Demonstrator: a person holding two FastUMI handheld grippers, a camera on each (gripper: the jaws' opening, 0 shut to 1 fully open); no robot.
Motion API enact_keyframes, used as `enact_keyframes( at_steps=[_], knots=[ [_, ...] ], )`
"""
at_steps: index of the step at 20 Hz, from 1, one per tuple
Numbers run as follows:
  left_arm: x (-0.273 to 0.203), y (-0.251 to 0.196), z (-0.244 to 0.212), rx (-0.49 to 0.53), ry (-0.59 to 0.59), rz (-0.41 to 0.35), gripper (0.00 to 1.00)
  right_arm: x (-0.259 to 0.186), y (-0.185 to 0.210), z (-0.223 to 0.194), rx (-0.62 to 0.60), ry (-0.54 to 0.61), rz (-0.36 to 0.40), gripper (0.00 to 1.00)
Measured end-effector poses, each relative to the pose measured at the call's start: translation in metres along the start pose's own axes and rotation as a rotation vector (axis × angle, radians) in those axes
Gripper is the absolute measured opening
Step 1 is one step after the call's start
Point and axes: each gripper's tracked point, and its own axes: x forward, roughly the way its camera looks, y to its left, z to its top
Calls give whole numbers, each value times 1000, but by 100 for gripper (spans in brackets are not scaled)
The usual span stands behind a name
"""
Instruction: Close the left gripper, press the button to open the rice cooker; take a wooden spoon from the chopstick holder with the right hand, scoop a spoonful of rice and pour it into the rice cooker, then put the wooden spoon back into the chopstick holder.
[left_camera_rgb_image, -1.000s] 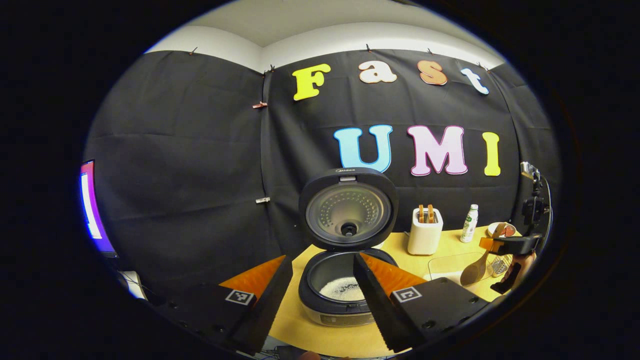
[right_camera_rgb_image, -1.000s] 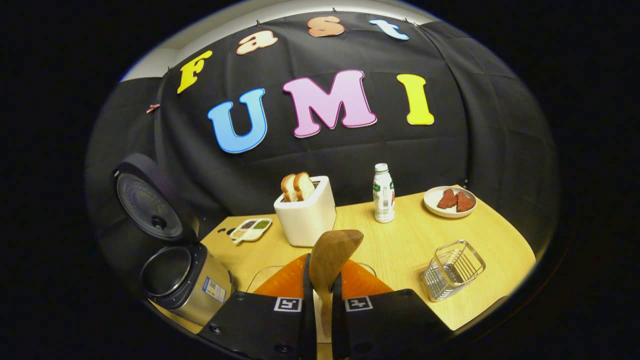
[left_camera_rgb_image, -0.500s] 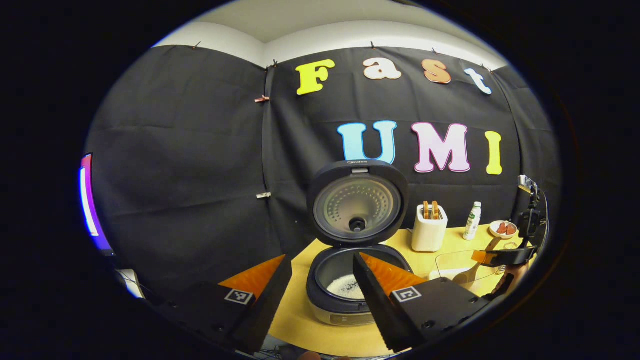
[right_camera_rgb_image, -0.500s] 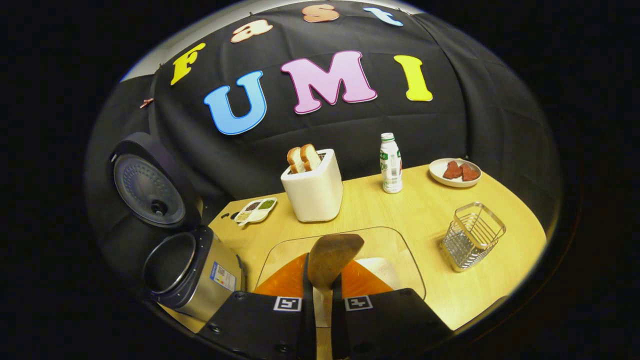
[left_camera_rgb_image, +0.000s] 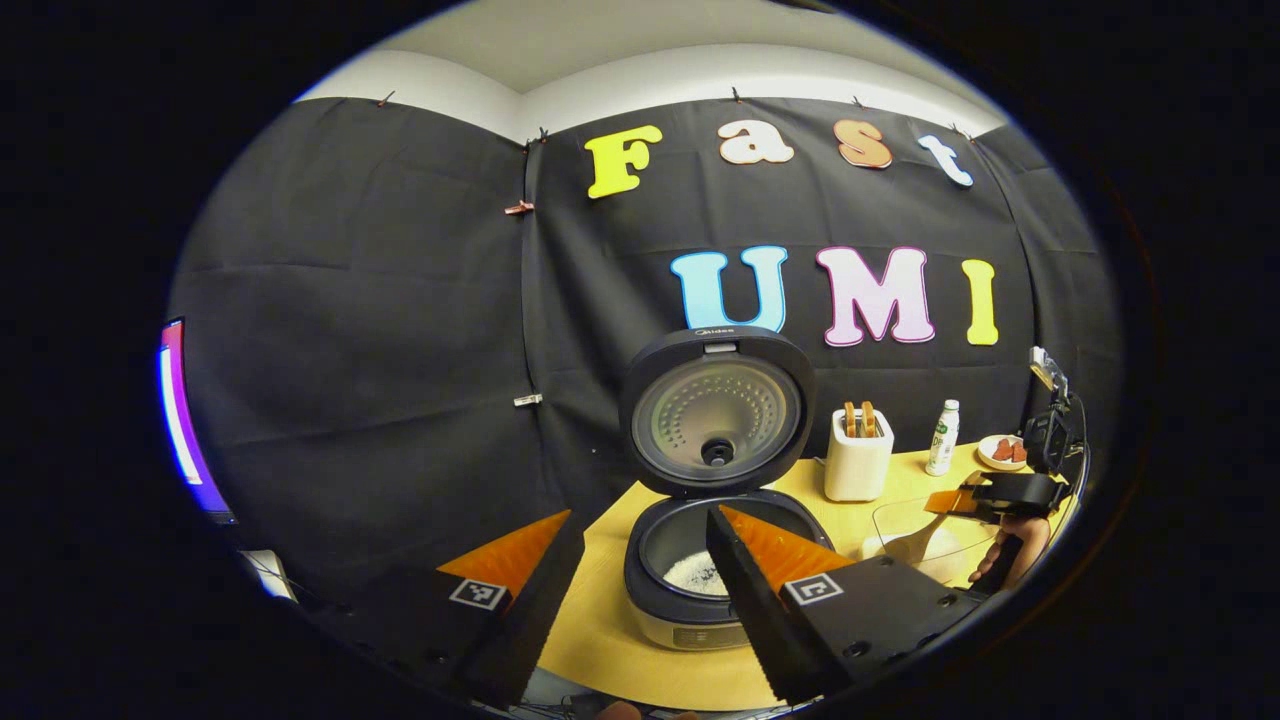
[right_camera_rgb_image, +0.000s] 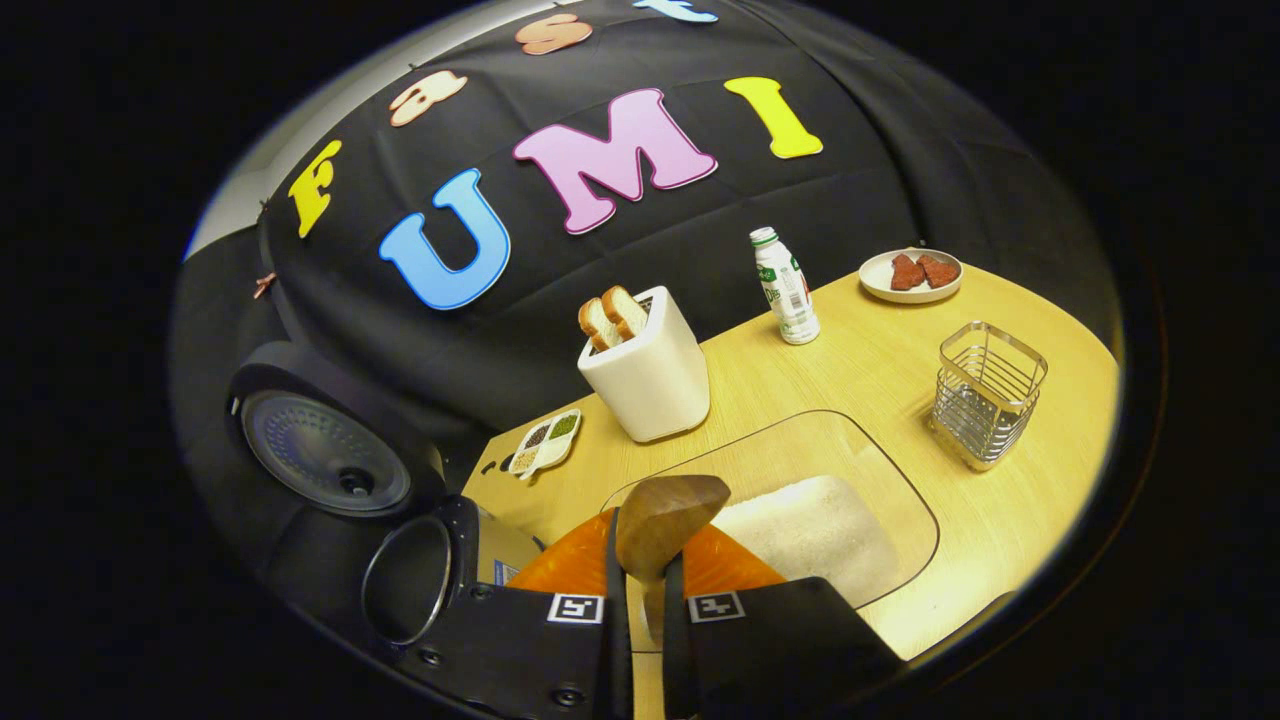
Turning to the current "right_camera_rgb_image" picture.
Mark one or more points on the wooden spoon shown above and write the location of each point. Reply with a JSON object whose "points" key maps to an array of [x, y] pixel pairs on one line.
{"points": [[665, 520]]}

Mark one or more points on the dark blue rice cooker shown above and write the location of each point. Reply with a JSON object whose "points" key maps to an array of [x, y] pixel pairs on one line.
{"points": [[320, 450]]}

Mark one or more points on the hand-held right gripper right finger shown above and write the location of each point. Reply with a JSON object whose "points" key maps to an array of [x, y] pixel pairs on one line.
{"points": [[678, 660]]}

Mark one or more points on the white drink bottle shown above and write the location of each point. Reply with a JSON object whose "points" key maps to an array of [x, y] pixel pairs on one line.
{"points": [[790, 300]]}

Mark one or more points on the pink clip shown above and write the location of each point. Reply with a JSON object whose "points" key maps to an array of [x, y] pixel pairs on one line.
{"points": [[264, 285]]}

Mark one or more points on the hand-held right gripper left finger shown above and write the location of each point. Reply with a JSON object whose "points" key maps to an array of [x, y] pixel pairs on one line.
{"points": [[618, 660]]}

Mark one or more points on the white divided grain dish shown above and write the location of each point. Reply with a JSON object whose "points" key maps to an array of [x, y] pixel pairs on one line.
{"points": [[545, 445]]}

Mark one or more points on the clear glass container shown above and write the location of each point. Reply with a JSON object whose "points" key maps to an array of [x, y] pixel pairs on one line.
{"points": [[800, 445]]}

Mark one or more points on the white round plate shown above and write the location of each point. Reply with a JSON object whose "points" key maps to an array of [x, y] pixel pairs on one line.
{"points": [[878, 280]]}

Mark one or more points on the white toaster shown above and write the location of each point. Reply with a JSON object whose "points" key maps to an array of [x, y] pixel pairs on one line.
{"points": [[650, 380]]}

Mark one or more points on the white rice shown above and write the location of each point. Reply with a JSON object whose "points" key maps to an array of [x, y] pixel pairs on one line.
{"points": [[810, 530]]}

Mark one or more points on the red meat piece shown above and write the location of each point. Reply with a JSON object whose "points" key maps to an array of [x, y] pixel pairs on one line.
{"points": [[906, 272], [940, 270]]}

